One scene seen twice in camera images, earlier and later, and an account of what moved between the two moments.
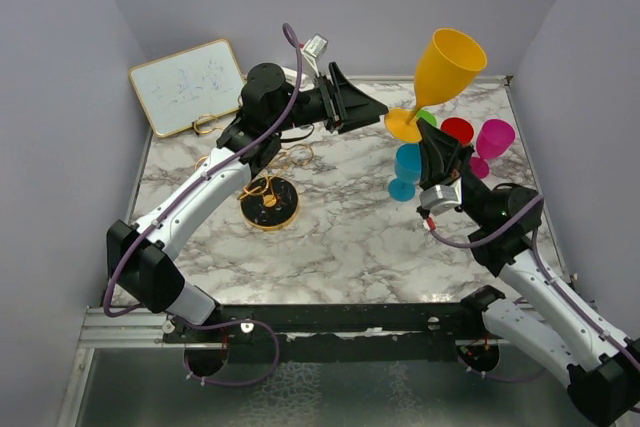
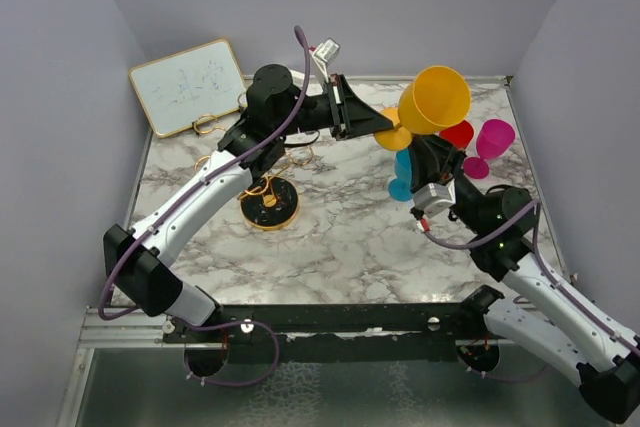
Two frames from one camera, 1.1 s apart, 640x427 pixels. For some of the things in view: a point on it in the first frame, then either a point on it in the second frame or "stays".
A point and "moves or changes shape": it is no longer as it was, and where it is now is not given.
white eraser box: [290, 76] stays
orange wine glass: [449, 63] moves or changes shape
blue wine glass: [407, 167] stays
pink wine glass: [494, 138] stays
